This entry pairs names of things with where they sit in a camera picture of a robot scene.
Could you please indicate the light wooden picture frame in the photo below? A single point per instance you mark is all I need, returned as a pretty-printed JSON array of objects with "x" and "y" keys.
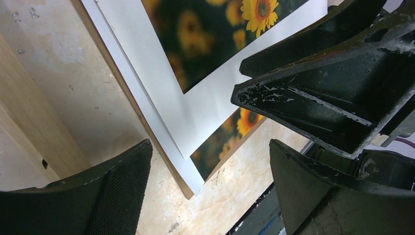
[{"x": 30, "y": 121}]

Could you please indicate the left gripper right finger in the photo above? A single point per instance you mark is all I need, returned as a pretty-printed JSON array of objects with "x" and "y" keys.
[{"x": 324, "y": 194}]

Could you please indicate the white matted sunflower photo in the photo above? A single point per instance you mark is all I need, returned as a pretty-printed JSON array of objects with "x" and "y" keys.
[{"x": 194, "y": 107}]

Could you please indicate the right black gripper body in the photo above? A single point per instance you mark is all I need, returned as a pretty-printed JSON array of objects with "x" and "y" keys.
[{"x": 402, "y": 125}]

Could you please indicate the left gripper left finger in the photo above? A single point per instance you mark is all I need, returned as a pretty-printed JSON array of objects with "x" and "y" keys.
[{"x": 105, "y": 199}]

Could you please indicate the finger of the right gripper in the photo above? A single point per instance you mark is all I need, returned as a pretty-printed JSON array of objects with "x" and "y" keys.
[
  {"x": 343, "y": 96},
  {"x": 341, "y": 23}
]

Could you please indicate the brown frame backing board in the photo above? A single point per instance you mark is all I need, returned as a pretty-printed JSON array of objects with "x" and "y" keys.
[{"x": 129, "y": 97}]

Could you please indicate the sunflower photo print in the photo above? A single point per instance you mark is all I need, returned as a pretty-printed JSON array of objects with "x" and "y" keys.
[{"x": 212, "y": 151}]

